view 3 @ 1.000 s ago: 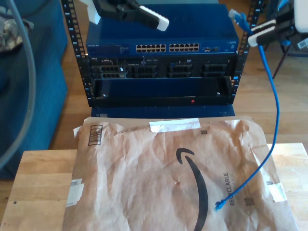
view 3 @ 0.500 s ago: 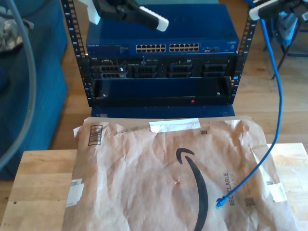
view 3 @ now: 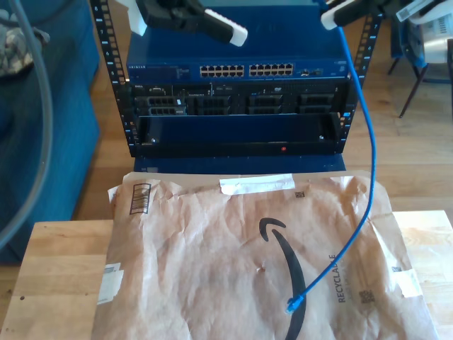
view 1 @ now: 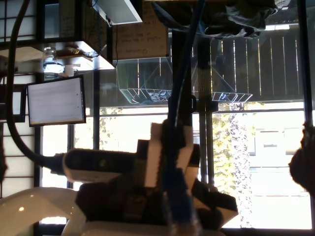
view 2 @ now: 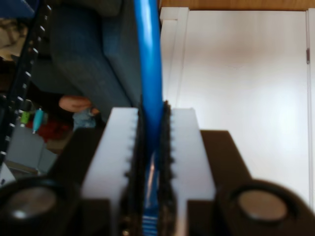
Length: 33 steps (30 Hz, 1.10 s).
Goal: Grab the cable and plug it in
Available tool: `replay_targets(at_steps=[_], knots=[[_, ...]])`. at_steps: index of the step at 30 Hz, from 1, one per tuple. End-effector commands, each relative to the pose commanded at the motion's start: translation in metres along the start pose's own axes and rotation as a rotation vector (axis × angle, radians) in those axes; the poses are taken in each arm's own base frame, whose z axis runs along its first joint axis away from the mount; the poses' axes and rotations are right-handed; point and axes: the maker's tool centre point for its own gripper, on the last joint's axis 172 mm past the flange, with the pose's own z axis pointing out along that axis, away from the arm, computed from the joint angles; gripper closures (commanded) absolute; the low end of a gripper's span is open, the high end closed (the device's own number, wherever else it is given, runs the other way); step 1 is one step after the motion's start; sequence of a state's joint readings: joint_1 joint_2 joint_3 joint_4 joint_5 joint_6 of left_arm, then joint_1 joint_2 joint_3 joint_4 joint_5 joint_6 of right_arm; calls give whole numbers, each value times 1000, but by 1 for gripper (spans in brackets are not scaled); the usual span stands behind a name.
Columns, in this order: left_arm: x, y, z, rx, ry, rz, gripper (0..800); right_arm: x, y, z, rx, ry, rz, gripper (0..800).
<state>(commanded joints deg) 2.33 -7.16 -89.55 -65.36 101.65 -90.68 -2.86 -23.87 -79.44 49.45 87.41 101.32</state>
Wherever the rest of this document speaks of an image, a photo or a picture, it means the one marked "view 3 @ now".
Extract black rack server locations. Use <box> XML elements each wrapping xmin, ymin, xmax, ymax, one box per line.
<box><xmin>129</xmin><ymin>81</ymin><xmax>350</xmax><ymax>116</ymax></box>

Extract dark metal chair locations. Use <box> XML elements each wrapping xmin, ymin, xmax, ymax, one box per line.
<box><xmin>387</xmin><ymin>21</ymin><xmax>453</xmax><ymax>120</ymax></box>

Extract blue sofa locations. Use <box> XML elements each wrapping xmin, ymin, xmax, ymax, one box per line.
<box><xmin>0</xmin><ymin>0</ymin><xmax>101</xmax><ymax>265</ymax></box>

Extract blue network cable clear plugs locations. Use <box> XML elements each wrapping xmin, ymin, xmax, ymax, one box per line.
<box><xmin>285</xmin><ymin>24</ymin><xmax>377</xmax><ymax>315</ymax></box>

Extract grey gripper camera cable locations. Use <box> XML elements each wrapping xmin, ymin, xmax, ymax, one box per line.
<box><xmin>0</xmin><ymin>0</ymin><xmax>54</xmax><ymax>249</ymax></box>

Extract black rack frame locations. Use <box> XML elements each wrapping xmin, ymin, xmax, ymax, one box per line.
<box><xmin>90</xmin><ymin>0</ymin><xmax>386</xmax><ymax>159</ymax></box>

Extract brown packing paper envelope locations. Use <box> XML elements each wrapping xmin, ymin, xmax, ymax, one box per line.
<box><xmin>92</xmin><ymin>171</ymin><xmax>440</xmax><ymax>340</ymax></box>

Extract blue network switch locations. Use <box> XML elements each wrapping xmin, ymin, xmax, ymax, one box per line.
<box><xmin>126</xmin><ymin>6</ymin><xmax>352</xmax><ymax>81</ymax></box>

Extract camouflage cloth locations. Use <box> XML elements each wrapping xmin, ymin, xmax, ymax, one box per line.
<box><xmin>0</xmin><ymin>8</ymin><xmax>51</xmax><ymax>77</ymax></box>

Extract blue jacket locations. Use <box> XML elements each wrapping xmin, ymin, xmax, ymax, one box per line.
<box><xmin>391</xmin><ymin>13</ymin><xmax>431</xmax><ymax>68</ymax></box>

